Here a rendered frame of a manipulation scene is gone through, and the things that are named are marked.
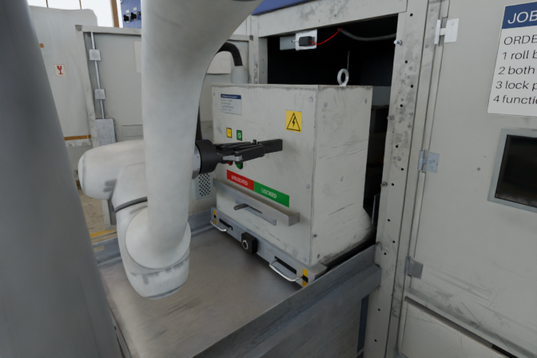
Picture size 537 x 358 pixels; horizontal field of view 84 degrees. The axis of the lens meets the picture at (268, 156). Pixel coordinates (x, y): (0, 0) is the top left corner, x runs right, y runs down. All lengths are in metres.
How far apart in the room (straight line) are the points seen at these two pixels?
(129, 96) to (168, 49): 0.97
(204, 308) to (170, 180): 0.54
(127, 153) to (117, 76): 0.68
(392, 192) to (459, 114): 0.28
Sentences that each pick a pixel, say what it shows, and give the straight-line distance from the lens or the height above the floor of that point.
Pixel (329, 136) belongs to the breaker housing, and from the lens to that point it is 0.75.
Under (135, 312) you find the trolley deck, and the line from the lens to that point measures 0.90.
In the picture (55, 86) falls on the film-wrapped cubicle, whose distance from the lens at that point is 4.56.
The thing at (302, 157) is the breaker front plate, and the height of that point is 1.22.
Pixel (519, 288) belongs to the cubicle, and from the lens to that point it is 0.87.
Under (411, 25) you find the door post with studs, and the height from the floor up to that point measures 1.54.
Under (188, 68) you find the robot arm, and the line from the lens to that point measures 0.29.
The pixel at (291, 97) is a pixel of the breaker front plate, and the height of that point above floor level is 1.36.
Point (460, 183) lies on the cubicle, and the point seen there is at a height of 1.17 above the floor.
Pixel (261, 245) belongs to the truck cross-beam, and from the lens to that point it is 0.97.
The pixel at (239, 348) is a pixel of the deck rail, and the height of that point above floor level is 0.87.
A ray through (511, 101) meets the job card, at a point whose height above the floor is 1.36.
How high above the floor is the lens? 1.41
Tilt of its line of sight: 14 degrees down
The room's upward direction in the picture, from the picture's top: straight up
